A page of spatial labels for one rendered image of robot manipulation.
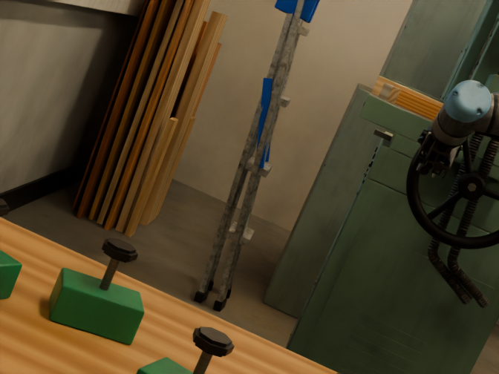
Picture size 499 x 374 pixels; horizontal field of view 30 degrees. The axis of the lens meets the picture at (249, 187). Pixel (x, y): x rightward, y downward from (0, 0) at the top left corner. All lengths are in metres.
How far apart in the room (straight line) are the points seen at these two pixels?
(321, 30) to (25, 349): 3.87
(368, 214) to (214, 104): 2.63
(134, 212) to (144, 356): 2.41
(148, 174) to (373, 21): 1.74
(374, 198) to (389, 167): 0.09
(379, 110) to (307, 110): 2.53
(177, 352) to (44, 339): 0.20
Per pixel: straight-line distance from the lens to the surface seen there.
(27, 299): 1.23
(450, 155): 1.95
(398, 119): 2.32
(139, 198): 3.57
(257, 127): 3.10
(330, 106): 4.83
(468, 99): 1.76
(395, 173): 2.33
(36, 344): 1.11
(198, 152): 4.91
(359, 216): 2.35
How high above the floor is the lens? 0.97
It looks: 10 degrees down
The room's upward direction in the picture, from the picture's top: 24 degrees clockwise
